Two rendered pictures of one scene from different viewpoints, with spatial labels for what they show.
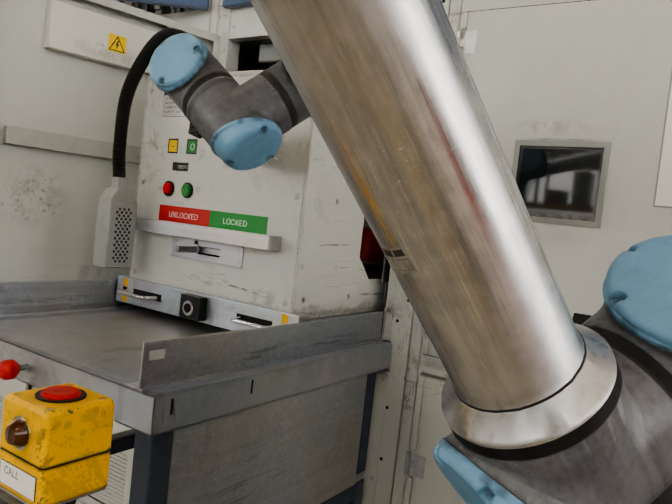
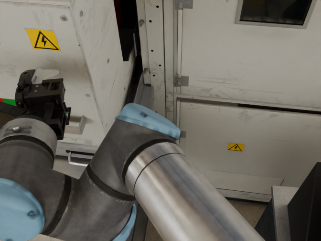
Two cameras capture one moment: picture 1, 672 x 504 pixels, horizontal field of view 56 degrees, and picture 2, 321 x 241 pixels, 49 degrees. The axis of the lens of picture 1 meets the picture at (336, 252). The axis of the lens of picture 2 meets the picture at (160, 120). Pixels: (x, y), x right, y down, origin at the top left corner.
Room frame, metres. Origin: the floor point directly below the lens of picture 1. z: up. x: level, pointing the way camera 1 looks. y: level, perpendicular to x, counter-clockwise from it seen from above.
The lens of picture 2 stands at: (0.67, 0.13, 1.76)
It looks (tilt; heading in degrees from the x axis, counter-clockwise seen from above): 55 degrees down; 338
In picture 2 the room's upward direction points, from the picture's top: 3 degrees counter-clockwise
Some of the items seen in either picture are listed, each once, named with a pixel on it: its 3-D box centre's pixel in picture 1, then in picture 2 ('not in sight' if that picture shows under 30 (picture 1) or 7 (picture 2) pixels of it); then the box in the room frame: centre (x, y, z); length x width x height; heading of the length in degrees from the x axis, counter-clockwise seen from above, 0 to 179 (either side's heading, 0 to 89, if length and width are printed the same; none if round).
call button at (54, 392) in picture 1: (60, 397); not in sight; (0.64, 0.27, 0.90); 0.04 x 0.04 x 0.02
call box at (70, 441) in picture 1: (56, 441); not in sight; (0.64, 0.27, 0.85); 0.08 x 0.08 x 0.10; 57
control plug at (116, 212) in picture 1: (116, 227); not in sight; (1.39, 0.49, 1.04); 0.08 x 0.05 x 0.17; 146
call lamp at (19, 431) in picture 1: (14, 434); not in sight; (0.61, 0.30, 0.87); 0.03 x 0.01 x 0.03; 57
